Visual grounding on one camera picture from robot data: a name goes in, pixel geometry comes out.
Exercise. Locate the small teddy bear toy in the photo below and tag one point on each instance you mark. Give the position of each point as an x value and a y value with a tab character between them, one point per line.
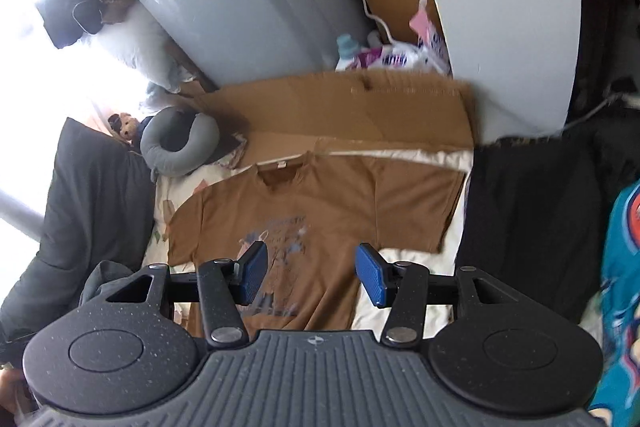
126	127

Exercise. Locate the blue denim garment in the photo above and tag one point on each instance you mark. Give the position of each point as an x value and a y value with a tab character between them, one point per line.
103	277

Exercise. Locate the dark grey pillow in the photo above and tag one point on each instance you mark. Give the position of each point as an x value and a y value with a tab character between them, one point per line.
99	218

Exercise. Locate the person's left hand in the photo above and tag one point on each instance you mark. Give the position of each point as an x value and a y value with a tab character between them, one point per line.
15	402

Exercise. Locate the black folded garment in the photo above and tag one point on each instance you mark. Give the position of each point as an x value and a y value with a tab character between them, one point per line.
537	210

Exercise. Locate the brown printed t-shirt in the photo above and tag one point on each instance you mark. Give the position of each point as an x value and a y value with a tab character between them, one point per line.
320	231

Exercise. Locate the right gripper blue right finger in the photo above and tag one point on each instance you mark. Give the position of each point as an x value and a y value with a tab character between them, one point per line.
401	287

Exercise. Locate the white pillow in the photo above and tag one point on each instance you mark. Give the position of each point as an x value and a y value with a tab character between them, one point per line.
144	46

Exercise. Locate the purple white plastic package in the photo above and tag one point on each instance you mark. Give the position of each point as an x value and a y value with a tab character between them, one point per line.
402	56

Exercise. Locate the detergent bottle with teal cap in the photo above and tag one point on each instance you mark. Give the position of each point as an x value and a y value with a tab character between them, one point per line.
348	49

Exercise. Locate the floral patterned folded cloth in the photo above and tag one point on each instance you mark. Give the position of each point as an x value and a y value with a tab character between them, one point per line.
231	159

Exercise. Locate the grey u-shaped neck pillow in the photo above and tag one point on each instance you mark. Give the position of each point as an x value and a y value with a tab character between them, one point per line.
177	141

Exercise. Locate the cream bear print bedsheet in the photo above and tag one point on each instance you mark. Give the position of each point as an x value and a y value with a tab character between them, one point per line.
310	246

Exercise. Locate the teal patterned garment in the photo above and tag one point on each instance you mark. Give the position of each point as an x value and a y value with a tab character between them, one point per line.
616	402

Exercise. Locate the brown cardboard sheet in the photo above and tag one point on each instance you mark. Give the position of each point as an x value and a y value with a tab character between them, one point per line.
364	109

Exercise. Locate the white curved board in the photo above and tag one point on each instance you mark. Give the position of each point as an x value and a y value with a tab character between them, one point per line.
520	57

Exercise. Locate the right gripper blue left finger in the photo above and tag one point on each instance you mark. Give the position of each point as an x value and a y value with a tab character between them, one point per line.
224	285

